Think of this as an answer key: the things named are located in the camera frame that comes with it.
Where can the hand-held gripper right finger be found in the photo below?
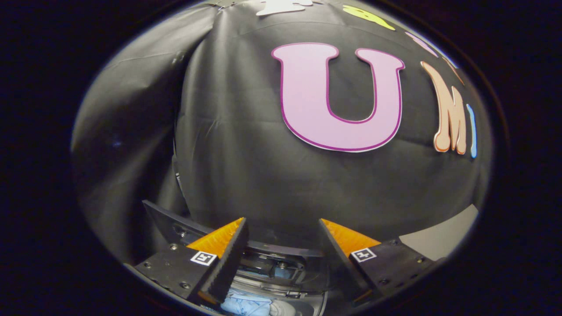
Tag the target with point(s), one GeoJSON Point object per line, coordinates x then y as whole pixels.
{"type": "Point", "coordinates": [338, 259]}

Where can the black backdrop cloth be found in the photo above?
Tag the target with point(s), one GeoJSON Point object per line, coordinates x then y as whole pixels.
{"type": "Point", "coordinates": [246, 153]}

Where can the light blue shirt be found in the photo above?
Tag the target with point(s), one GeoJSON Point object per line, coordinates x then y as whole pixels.
{"type": "Point", "coordinates": [246, 306]}

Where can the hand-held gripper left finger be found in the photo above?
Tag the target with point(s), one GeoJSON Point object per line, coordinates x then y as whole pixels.
{"type": "Point", "coordinates": [228, 263]}

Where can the grey cabinet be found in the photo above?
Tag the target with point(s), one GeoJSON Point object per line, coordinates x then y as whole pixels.
{"type": "Point", "coordinates": [443, 237]}

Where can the white backdrop stand pole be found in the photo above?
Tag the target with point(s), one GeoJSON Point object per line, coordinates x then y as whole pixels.
{"type": "Point", "coordinates": [178, 180]}

